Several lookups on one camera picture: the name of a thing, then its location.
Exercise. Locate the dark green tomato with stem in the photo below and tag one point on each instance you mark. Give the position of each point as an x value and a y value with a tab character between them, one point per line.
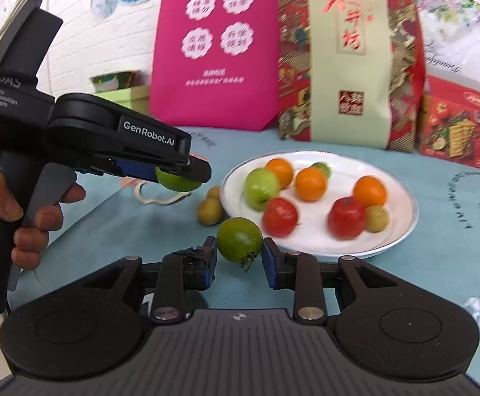
240	239

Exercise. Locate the green pear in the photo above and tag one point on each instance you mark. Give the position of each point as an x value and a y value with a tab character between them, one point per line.
260	187

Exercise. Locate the blue printed tablecloth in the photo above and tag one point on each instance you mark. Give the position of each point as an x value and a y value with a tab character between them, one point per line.
450	235

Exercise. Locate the red cracker box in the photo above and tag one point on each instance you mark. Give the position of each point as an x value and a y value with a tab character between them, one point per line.
458	132

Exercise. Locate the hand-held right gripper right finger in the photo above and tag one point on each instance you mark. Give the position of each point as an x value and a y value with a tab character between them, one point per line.
269	266

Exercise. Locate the white plate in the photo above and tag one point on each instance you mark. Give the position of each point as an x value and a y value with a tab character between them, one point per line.
314	225

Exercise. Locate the pink tote bag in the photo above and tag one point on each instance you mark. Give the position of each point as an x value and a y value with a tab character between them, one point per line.
215	99

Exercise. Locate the person's left hand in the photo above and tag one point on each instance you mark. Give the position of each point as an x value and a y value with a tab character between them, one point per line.
0	194

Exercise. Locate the red and green gift box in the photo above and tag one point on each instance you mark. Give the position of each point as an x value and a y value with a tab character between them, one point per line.
347	123

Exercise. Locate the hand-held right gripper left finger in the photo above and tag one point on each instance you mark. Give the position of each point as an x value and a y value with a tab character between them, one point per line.
211	262

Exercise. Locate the longan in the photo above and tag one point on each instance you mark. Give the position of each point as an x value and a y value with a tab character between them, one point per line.
210	211
214	192
376	218

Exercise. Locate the light green cardboard box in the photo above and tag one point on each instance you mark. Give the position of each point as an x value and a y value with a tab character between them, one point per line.
128	99

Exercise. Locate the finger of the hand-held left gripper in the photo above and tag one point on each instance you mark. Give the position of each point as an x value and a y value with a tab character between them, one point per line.
134	169
198	171

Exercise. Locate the small green plum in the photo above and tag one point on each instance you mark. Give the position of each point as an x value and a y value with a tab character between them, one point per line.
324	169

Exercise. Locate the red apple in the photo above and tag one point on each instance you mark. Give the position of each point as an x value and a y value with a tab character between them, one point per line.
280	216
346	217

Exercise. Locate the orange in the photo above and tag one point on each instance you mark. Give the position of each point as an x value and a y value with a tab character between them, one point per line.
280	171
369	191
310	183

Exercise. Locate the floral white bag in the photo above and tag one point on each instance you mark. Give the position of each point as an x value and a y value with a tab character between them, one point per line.
462	37

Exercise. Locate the large light green tomato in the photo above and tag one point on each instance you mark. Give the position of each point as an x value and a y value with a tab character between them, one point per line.
174	183

